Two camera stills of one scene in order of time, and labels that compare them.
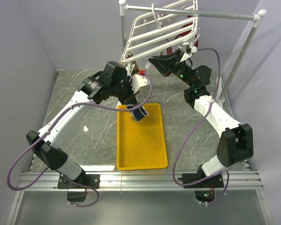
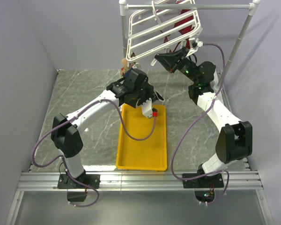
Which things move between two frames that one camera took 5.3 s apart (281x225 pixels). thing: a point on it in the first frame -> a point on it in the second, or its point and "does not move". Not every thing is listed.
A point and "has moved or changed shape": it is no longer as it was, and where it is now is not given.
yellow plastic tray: (140, 145) does not move
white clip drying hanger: (171, 29) has moved or changed shape
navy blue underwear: (137, 114) -> (157, 96)
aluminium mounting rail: (138, 181) does not move
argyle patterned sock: (136, 69) -> (125, 67)
